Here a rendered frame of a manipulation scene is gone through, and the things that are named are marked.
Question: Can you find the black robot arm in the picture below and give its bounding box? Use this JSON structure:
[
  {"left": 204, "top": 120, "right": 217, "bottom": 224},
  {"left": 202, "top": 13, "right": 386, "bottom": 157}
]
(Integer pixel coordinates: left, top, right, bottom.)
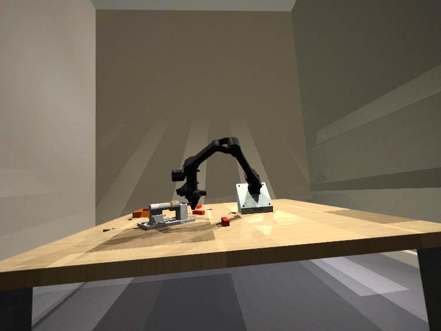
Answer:
[{"left": 171, "top": 137, "right": 262, "bottom": 195}]

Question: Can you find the orange rectangular tray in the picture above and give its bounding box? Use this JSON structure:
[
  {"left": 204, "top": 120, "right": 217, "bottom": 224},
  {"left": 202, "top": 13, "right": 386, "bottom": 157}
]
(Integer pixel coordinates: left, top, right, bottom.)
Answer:
[{"left": 132, "top": 208, "right": 149, "bottom": 218}]

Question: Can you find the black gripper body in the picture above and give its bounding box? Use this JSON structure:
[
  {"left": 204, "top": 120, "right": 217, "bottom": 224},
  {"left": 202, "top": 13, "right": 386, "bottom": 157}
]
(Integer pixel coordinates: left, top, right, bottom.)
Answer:
[{"left": 180, "top": 180, "right": 207, "bottom": 197}]

